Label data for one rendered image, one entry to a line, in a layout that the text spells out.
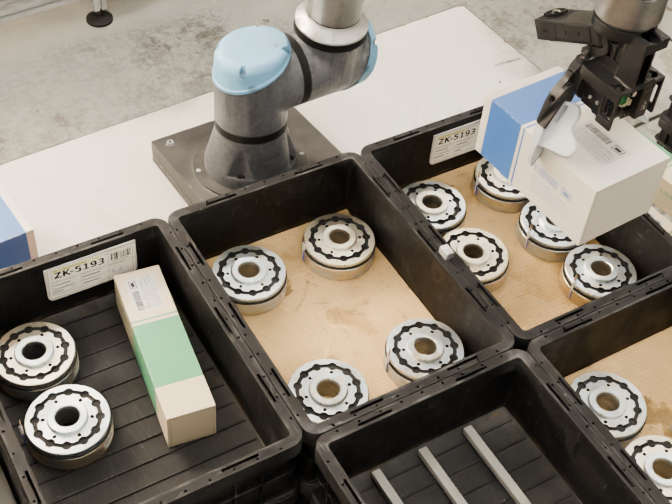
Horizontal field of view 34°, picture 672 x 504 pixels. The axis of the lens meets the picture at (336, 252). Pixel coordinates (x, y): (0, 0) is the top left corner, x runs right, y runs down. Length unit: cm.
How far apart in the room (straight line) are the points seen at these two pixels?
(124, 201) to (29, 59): 152
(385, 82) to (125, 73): 129
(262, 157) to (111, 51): 163
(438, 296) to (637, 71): 43
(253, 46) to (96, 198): 38
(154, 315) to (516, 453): 49
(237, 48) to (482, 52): 66
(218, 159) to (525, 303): 54
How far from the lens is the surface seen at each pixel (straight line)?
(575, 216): 133
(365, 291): 153
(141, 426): 139
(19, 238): 168
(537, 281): 159
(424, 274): 149
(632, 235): 161
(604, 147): 135
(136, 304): 143
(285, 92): 169
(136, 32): 338
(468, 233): 159
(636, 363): 153
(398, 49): 217
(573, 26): 129
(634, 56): 124
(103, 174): 188
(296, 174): 155
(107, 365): 145
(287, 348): 146
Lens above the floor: 198
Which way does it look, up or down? 47 degrees down
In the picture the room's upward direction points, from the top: 6 degrees clockwise
